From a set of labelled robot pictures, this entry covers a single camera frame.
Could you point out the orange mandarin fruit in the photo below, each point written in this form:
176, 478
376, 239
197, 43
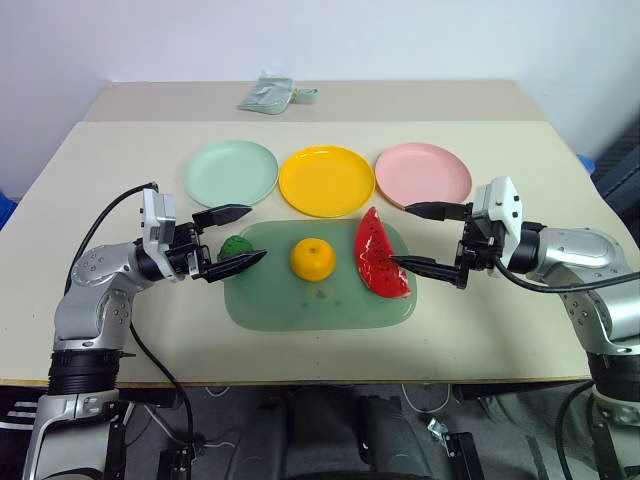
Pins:
313, 260

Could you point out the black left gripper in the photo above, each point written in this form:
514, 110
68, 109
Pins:
186, 250

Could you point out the green leafy vegetable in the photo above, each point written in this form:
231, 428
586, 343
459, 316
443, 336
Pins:
235, 247

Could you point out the pink plate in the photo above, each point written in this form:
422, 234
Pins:
424, 175

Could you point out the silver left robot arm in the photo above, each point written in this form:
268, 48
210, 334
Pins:
95, 280

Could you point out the yellow plate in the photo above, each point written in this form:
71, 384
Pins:
327, 181

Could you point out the black ribbed object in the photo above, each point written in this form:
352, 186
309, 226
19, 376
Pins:
620, 165

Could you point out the translucent green rectangular tray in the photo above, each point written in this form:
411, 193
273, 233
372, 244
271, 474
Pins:
320, 300

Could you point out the mint green cloth pouch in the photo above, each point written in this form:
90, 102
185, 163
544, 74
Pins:
264, 96

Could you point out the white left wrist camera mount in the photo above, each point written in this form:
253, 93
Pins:
159, 220

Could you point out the black metal bracket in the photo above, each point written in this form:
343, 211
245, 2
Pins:
175, 462
462, 455

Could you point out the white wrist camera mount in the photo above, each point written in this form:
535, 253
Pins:
502, 205
159, 220

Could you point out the blue crate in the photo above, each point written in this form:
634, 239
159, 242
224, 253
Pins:
588, 163
7, 207

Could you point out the red watermelon slice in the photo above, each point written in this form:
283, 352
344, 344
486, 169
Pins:
375, 250

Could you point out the dark rounded robot leg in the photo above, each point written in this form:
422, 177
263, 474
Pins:
395, 440

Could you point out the silver metal clamp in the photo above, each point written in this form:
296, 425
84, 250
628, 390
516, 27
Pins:
437, 428

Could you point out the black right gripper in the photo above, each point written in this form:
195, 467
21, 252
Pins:
479, 239

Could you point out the mint green plate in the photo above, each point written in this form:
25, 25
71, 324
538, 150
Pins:
231, 173

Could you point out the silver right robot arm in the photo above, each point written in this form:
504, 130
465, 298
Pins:
585, 260

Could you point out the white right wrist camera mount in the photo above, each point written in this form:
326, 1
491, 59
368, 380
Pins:
502, 205

